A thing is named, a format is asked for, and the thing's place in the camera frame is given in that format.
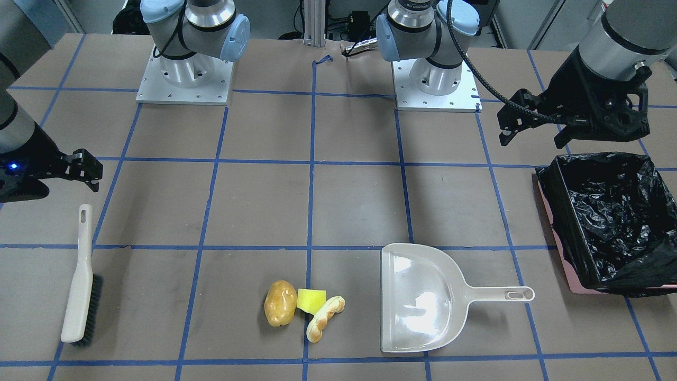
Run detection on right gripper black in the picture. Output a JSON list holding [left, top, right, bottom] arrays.
[[1, 123, 103, 203]]

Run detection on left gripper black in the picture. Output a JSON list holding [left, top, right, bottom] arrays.
[[497, 50, 651, 149]]

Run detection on beige hand brush black bristles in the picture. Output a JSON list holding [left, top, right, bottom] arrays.
[[60, 204, 104, 348]]

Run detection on beige plastic dustpan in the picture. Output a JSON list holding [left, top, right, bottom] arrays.
[[380, 243, 535, 353]]

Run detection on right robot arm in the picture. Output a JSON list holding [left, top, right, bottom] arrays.
[[1, 1, 251, 203]]

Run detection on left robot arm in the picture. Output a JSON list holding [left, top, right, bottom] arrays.
[[376, 1, 658, 149]]

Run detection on pink bin black liner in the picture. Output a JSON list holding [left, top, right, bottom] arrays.
[[535, 152, 676, 297]]

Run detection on potato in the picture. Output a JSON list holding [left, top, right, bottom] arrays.
[[263, 280, 298, 327]]

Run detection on yellow sponge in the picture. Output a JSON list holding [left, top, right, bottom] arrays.
[[296, 288, 328, 314]]

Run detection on peanut-shaped bread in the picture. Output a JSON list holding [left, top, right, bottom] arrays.
[[306, 296, 345, 344]]

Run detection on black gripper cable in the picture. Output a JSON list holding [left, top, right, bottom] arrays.
[[446, 0, 556, 123]]

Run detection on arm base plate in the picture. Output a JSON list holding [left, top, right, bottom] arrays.
[[392, 48, 482, 112], [136, 46, 235, 106]]

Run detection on aluminium frame post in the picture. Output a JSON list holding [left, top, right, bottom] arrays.
[[302, 0, 328, 50]]

